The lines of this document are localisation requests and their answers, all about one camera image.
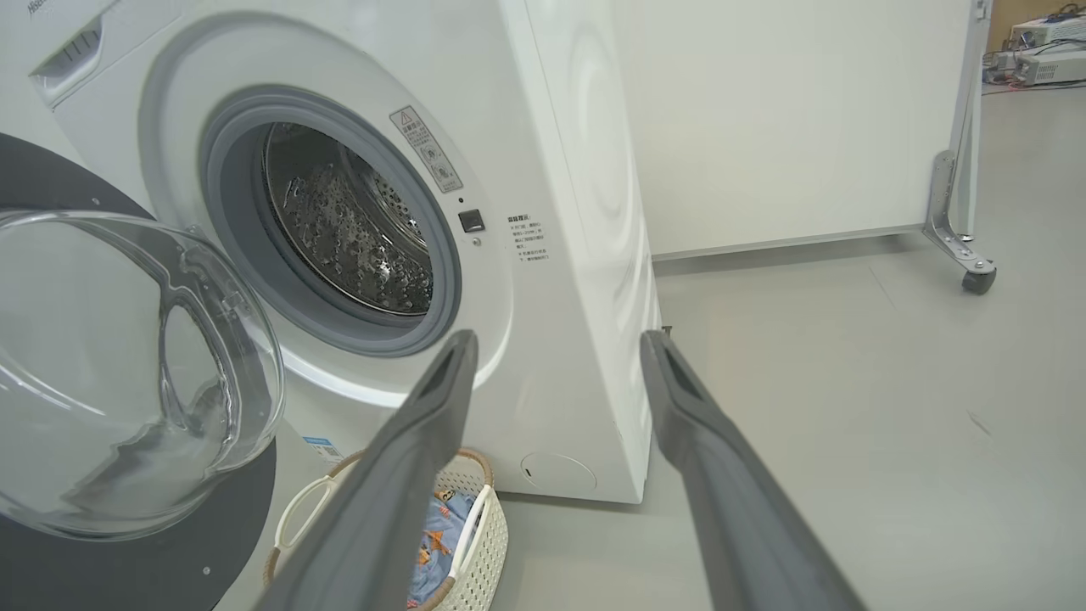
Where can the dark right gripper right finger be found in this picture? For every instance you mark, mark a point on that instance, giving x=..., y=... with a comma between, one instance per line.
x=738, y=526

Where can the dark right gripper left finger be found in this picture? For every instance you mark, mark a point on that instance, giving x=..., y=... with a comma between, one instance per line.
x=373, y=526

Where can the blue cartoon print garment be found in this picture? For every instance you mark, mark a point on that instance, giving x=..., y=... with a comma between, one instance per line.
x=437, y=543

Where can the black round object edge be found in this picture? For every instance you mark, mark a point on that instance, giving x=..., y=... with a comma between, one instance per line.
x=127, y=365

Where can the white front-load washing machine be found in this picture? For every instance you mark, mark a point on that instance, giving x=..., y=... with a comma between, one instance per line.
x=551, y=356

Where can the stainless steel washing machine drum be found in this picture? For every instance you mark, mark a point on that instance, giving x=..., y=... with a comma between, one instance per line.
x=348, y=229

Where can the blue energy label sticker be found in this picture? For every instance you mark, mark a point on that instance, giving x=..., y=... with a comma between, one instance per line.
x=322, y=448

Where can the white perforated basket brown rim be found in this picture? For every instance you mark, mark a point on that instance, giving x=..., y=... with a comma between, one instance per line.
x=484, y=543

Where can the round drain filter cover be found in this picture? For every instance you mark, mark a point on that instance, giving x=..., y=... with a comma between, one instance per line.
x=557, y=473

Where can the small printed text label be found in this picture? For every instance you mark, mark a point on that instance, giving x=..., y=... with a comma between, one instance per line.
x=528, y=239

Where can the grey caster leg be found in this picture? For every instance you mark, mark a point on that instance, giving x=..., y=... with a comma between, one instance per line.
x=950, y=221

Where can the grey warning sticker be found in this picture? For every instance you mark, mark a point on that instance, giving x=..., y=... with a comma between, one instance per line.
x=427, y=149

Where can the white partition panel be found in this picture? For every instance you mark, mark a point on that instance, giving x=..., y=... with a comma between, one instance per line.
x=789, y=119

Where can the grey electronic device box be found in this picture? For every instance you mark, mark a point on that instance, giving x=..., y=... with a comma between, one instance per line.
x=1052, y=66
x=1048, y=32

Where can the white detergent drawer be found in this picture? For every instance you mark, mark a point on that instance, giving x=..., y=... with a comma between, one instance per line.
x=68, y=59

